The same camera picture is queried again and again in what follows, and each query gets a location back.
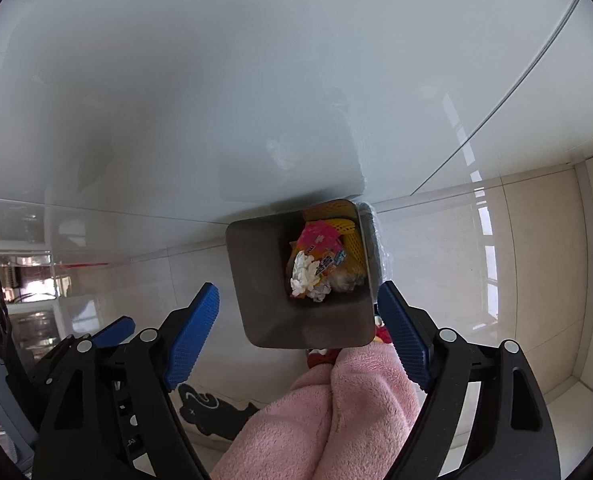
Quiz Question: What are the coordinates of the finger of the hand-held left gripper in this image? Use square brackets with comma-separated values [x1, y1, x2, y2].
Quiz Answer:
[29, 316, 136, 386]

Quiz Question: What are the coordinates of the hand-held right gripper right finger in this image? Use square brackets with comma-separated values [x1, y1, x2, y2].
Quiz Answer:
[377, 280, 562, 480]

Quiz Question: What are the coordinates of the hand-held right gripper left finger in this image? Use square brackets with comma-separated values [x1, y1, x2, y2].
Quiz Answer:
[31, 282, 220, 480]

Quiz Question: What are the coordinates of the dark grey waste bin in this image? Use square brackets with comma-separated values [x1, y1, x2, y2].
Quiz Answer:
[225, 199, 377, 350]

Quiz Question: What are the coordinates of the yellow foam fruit net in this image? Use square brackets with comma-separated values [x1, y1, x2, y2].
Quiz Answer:
[304, 201, 366, 267]

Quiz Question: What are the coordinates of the white tissue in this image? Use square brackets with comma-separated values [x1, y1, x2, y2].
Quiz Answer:
[290, 251, 331, 303]

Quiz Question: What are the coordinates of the pink wrapper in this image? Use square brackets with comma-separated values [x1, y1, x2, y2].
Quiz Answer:
[296, 220, 345, 257]

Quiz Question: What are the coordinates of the red slipper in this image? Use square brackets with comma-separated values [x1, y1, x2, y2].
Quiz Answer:
[307, 347, 340, 368]
[373, 316, 393, 346]

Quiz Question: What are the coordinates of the black cat-shaped mat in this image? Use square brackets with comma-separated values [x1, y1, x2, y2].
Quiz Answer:
[176, 382, 260, 442]

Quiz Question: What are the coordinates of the white kitchen cabinet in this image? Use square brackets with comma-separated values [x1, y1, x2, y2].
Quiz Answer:
[0, 0, 593, 241]

